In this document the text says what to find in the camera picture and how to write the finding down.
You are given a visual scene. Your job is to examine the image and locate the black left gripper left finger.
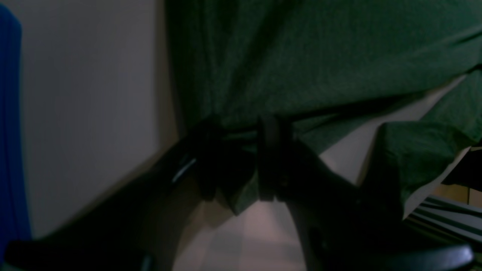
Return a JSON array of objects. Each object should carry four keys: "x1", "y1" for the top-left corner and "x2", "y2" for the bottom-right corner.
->
[{"x1": 5, "y1": 128, "x2": 221, "y2": 271}]

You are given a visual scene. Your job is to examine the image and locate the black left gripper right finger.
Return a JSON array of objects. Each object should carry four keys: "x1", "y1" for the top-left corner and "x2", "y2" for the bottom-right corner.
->
[{"x1": 257, "y1": 115, "x2": 475, "y2": 271}]

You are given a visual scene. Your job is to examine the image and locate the dark green t-shirt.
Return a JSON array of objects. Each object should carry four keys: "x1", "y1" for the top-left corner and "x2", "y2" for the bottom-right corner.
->
[{"x1": 165, "y1": 0, "x2": 481, "y2": 212}]

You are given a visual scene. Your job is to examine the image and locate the blue box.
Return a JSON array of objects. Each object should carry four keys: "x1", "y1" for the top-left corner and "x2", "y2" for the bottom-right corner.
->
[{"x1": 0, "y1": 5, "x2": 31, "y2": 254}]

